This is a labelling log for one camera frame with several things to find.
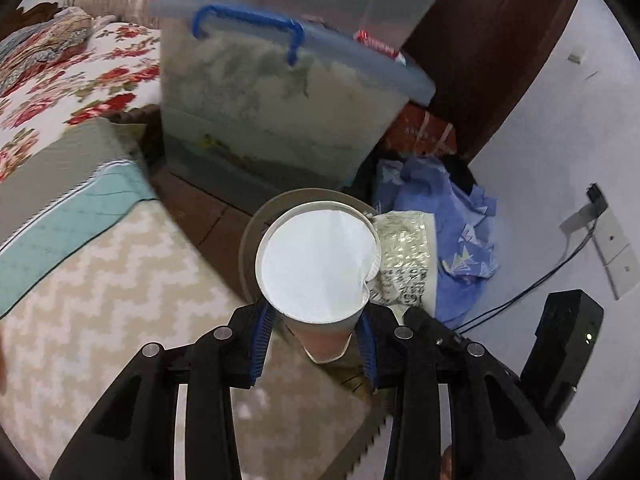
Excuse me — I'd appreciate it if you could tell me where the blue patterned cloth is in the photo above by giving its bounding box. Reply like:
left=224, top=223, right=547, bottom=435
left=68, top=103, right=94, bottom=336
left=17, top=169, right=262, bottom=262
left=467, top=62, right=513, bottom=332
left=373, top=155, right=498, bottom=327

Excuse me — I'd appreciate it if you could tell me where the white wall socket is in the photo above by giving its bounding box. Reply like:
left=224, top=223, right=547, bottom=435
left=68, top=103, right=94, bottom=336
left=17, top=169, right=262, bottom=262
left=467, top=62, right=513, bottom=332
left=560, top=183, right=639, bottom=300

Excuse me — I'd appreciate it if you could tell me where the dark wooden door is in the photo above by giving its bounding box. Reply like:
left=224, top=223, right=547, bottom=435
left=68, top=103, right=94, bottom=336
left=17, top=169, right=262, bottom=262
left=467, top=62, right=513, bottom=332
left=402, top=0, right=577, bottom=159

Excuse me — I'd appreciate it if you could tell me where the clear bin with blue handle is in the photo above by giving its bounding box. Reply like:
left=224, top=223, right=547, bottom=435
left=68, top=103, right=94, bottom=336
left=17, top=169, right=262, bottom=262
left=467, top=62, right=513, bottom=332
left=149, top=0, right=435, bottom=193

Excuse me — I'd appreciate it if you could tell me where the round trash bin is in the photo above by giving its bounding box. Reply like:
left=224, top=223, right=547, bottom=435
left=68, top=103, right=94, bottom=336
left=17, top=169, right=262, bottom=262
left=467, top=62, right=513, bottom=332
left=239, top=188, right=376, bottom=302

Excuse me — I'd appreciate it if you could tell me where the patterned pillow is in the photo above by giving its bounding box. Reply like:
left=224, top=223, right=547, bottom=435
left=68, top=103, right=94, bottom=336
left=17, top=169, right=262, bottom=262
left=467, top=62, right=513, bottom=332
left=1, top=6, right=93, bottom=98

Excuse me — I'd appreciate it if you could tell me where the black box device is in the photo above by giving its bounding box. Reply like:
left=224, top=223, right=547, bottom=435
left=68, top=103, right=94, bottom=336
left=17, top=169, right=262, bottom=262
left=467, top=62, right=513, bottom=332
left=520, top=289, right=604, bottom=427

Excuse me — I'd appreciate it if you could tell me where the red cardboard box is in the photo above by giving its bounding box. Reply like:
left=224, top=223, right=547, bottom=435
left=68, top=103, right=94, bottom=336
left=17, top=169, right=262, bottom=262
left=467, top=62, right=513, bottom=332
left=383, top=102, right=458, bottom=157

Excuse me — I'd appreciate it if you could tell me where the white paper cup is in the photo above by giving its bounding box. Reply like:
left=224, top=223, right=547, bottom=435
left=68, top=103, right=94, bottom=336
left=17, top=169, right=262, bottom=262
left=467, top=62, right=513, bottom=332
left=254, top=200, right=382, bottom=364

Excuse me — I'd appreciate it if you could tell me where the zigzag beige bed mat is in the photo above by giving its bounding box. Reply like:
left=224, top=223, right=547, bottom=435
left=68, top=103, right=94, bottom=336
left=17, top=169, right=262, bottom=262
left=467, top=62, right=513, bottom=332
left=1, top=119, right=385, bottom=479

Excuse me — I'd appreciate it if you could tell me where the black cable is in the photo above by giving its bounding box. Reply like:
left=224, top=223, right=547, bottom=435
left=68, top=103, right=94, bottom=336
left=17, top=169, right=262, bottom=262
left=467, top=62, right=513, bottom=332
left=451, top=219, right=599, bottom=335

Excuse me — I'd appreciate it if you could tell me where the white printed plastic bag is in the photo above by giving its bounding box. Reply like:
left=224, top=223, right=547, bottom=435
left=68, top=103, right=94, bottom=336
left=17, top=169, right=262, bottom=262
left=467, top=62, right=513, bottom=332
left=368, top=210, right=438, bottom=322

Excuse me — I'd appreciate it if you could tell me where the floral bed sheet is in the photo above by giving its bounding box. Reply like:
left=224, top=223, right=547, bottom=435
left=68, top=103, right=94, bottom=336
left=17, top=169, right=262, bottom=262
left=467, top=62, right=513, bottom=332
left=1, top=23, right=160, bottom=179

